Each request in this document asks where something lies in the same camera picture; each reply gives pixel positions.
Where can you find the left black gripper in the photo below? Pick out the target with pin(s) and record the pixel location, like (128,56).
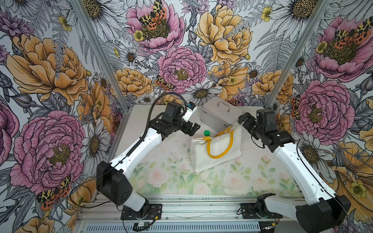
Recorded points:
(189,125)

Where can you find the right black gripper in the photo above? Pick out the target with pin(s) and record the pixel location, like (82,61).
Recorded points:
(251,119)

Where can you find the white pouch with yellow handles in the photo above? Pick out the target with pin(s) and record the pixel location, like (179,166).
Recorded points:
(211,151)

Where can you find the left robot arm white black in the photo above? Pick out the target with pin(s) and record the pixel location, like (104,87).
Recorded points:
(113,177)

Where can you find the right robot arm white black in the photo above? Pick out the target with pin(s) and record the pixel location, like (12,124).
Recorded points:
(323,208)

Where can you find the silver metal case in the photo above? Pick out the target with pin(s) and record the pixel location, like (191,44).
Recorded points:
(219,114)

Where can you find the right corner aluminium post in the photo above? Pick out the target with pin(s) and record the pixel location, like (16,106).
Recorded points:
(313,24)

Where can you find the corner aluminium post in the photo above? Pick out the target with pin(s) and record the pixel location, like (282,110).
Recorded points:
(91,35)
(313,24)

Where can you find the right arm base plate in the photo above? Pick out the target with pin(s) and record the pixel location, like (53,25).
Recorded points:
(257,211)

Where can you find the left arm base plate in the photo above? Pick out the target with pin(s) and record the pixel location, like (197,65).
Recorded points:
(149,212)

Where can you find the aluminium front rail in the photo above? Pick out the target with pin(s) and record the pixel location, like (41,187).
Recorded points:
(182,214)

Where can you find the left corner aluminium post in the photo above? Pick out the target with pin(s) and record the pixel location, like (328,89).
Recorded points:
(91,35)

